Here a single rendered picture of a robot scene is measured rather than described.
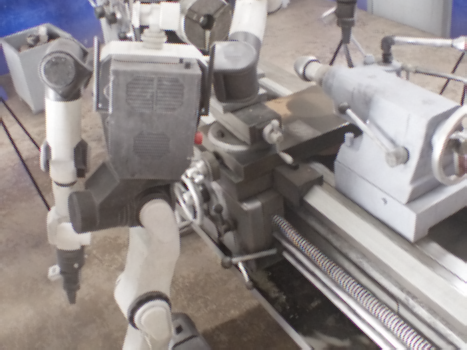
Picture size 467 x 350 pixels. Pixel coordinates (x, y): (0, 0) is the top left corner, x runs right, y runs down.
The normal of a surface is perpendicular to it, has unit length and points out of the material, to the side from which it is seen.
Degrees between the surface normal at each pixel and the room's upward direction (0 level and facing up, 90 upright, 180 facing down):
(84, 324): 0
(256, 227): 90
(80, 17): 90
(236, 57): 30
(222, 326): 0
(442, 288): 36
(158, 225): 90
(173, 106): 85
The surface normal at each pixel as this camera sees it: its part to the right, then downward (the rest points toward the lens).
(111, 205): 0.50, 0.42
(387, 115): -0.86, 0.23
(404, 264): -0.59, -0.48
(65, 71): 0.18, 0.44
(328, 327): -0.11, -0.84
